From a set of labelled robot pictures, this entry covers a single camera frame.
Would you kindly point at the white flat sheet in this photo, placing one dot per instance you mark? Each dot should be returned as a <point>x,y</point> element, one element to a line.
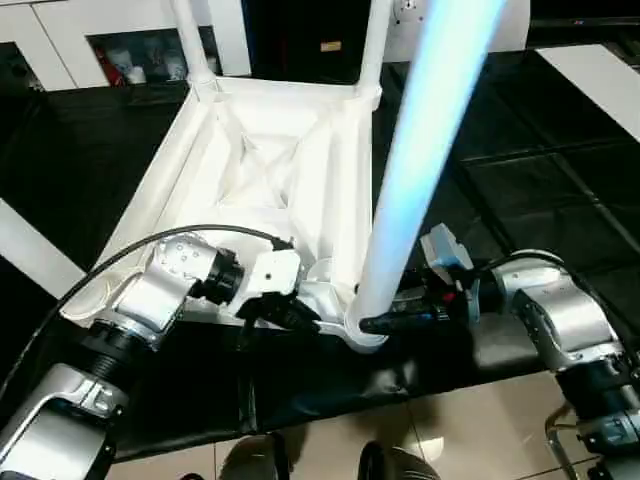
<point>600,85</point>

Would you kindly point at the white plastic table leg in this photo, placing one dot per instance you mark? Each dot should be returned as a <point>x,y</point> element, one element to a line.
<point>192,45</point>
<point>430,140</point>
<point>35,245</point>
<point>374,45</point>

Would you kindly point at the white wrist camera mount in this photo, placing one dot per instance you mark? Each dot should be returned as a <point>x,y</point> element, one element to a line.
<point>270,275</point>
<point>445,250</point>

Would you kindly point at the chrome tube frame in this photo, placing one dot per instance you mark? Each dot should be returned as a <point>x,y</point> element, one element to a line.
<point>565,445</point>

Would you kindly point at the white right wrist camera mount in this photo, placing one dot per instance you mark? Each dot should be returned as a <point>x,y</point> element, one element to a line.
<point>445,250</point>

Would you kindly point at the black cabinet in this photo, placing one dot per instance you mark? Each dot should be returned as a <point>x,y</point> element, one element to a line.
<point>300,35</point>

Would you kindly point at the dark right robot foot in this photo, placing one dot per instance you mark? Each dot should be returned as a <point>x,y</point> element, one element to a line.
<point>398,463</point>

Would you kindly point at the white plastic table top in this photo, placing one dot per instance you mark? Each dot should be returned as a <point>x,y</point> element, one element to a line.
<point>270,170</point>

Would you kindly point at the black work mat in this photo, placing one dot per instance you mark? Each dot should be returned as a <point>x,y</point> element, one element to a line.
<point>540,180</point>

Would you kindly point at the white cabinet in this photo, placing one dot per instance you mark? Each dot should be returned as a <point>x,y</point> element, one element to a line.
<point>60,35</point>

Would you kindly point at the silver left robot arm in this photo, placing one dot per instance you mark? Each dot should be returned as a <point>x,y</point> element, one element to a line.
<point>130,320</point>

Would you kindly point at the small yellow label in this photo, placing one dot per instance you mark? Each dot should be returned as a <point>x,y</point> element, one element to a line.
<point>330,45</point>

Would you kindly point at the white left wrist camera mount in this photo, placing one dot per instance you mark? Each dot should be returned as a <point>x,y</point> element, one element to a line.
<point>270,275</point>

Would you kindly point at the small bottles on shelf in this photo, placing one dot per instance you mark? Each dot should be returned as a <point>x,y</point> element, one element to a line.
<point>150,60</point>

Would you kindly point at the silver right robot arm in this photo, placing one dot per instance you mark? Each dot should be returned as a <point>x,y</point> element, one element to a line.
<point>560,320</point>

